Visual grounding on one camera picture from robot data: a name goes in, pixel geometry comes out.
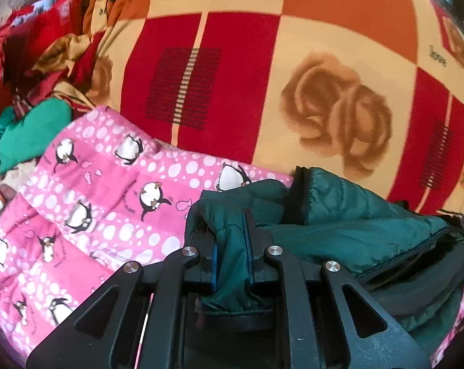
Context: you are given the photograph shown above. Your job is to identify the golden satin cloth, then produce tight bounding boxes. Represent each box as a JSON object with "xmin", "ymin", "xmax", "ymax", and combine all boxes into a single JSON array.
[{"xmin": 32, "ymin": 33, "xmax": 102, "ymax": 81}]

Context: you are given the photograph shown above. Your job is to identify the bright green garment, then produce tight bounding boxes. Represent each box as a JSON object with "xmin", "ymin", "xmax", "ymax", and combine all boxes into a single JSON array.
[{"xmin": 0, "ymin": 98, "xmax": 74, "ymax": 181}]

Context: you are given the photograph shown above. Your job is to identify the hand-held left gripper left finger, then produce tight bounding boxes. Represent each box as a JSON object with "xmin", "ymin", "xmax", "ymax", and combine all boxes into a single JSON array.
[{"xmin": 26, "ymin": 234, "xmax": 219, "ymax": 369}]

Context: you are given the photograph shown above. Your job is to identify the dark green puffer jacket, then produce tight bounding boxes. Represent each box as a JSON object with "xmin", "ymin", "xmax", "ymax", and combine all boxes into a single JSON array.
[{"xmin": 186, "ymin": 166, "xmax": 464, "ymax": 335}]

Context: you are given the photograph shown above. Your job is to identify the red cloth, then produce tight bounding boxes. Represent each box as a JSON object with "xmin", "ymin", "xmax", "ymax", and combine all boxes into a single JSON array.
[{"xmin": 0, "ymin": 0, "xmax": 96, "ymax": 124}]

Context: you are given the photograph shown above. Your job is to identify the pink penguin print sheet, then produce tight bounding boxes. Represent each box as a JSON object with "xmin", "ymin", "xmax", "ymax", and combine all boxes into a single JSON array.
[{"xmin": 0, "ymin": 105, "xmax": 464, "ymax": 369}]

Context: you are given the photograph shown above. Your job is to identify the rose print checked blanket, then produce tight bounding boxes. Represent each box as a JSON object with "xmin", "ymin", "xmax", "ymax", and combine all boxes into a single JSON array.
[{"xmin": 82, "ymin": 0, "xmax": 464, "ymax": 216}]

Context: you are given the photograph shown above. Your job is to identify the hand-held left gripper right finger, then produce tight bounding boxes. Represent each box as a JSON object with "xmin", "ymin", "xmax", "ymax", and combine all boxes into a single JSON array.
[{"xmin": 243, "ymin": 207, "xmax": 432, "ymax": 369}]

